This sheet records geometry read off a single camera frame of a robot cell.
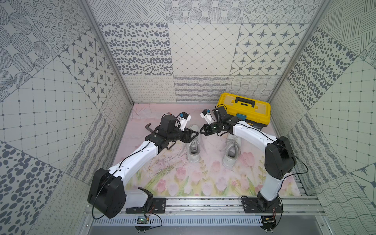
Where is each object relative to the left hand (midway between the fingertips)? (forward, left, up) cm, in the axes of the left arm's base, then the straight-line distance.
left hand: (195, 128), depth 78 cm
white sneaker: (-2, -23, -13) cm, 26 cm away
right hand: (+3, -4, -9) cm, 10 cm away
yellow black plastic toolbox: (+19, -37, -6) cm, 42 cm away
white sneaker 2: (-3, +1, -15) cm, 16 cm away
